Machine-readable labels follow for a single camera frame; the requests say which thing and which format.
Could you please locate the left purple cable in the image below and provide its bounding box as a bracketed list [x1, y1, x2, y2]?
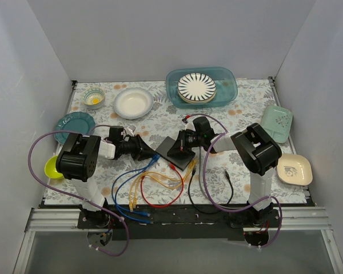
[27, 124, 130, 257]

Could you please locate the mint green square tray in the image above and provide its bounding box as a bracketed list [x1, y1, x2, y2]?
[260, 105, 293, 143]

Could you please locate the purple cable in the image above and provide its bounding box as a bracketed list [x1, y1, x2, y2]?
[182, 113, 284, 249]
[27, 124, 130, 257]

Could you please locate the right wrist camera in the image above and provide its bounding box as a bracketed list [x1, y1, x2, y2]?
[182, 115, 194, 131]

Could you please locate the teal scalloped plate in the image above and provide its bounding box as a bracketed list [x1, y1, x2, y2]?
[54, 111, 95, 135]

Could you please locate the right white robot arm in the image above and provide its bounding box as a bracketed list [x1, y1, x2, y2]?
[166, 114, 282, 227]

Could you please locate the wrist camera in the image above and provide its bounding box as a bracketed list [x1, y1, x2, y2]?
[123, 126, 136, 136]
[182, 115, 194, 131]

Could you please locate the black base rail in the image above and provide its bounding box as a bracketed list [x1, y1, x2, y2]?
[77, 204, 281, 242]

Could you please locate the striped blue white plate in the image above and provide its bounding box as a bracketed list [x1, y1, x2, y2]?
[177, 72, 217, 103]

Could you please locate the yellow ethernet cable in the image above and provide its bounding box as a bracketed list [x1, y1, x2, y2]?
[130, 160, 198, 211]
[128, 159, 198, 209]

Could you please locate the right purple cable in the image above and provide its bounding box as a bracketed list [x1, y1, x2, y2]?
[182, 113, 284, 249]

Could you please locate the floral table mat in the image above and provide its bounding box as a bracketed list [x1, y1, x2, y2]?
[44, 79, 308, 205]

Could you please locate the black network switch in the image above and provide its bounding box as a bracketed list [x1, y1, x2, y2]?
[156, 136, 196, 171]

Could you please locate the blue ethernet cable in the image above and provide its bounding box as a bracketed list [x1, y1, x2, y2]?
[111, 154, 161, 225]
[114, 155, 161, 217]

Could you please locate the red ethernet cable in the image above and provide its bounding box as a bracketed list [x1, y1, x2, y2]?
[139, 164, 185, 208]

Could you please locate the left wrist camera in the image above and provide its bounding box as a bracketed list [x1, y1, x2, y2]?
[123, 126, 136, 136]

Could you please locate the lime green bowl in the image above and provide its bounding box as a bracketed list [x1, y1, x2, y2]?
[44, 155, 64, 180]

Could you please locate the cream square dish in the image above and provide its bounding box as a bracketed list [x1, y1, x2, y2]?
[277, 154, 313, 186]

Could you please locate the teal plastic container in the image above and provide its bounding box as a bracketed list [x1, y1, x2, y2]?
[166, 67, 238, 109]

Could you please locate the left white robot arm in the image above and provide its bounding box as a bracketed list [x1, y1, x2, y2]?
[55, 126, 157, 228]

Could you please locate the black power cable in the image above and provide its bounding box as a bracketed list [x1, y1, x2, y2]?
[188, 168, 236, 213]

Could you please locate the white deep plate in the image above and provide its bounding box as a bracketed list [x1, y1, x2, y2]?
[113, 87, 154, 119]

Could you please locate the small patterned bowl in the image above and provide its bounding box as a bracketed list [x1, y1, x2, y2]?
[82, 87, 106, 110]

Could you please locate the aluminium frame rail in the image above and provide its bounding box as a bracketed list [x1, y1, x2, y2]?
[14, 207, 343, 273]

